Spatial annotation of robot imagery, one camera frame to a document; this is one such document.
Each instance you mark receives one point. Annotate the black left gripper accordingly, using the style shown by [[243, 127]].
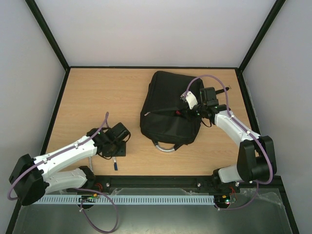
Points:
[[121, 152]]

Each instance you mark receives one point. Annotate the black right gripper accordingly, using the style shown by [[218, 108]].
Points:
[[189, 111]]

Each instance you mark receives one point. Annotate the blue white marker pen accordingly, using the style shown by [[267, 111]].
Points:
[[115, 164]]

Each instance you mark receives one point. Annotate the black student backpack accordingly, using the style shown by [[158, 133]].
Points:
[[159, 121]]

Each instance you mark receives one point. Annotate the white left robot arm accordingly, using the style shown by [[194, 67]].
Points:
[[32, 178]]

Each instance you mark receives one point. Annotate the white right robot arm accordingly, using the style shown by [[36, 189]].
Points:
[[256, 155]]

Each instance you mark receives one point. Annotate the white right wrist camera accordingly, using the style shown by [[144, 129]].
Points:
[[189, 98]]

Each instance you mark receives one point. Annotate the black enclosure frame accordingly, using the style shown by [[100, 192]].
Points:
[[173, 181]]

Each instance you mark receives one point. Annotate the light blue cable duct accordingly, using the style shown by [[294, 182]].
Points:
[[129, 200]]

